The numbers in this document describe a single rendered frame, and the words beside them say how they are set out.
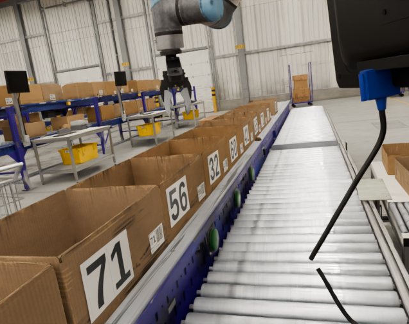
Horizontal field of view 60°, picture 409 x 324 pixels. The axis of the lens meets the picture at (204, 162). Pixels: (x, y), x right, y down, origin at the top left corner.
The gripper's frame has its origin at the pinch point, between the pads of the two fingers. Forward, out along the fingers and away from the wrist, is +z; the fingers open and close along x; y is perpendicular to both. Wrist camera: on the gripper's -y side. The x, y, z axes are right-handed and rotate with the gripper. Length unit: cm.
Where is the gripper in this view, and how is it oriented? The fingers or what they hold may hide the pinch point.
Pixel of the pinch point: (178, 112)
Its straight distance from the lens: 120.7
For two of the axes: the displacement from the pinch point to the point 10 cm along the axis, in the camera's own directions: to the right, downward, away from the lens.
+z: 1.0, 9.5, 2.9
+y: -1.3, -2.7, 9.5
